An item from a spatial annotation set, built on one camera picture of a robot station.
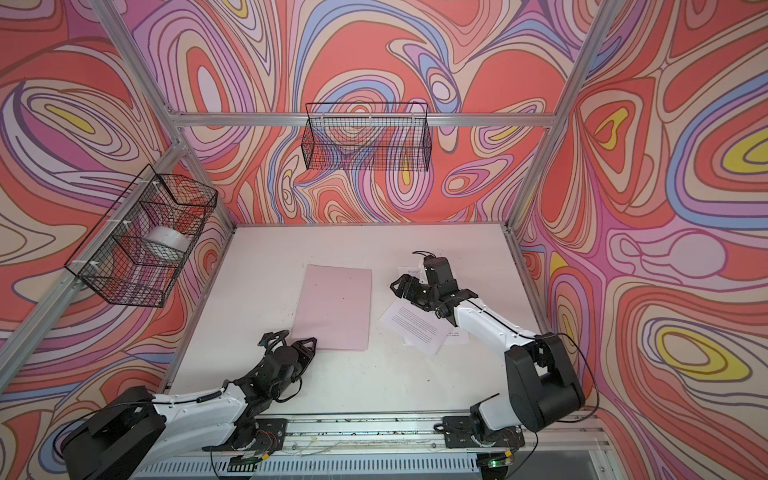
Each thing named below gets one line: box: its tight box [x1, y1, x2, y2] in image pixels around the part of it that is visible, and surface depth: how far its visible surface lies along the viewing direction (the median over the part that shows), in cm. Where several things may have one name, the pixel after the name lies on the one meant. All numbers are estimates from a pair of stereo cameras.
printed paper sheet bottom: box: [444, 326, 470, 346], surface depth 91 cm
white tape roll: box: [147, 226, 191, 252], surface depth 75 cm
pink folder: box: [291, 264, 372, 350], surface depth 98 cm
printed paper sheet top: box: [379, 299, 454, 355], surface depth 93 cm
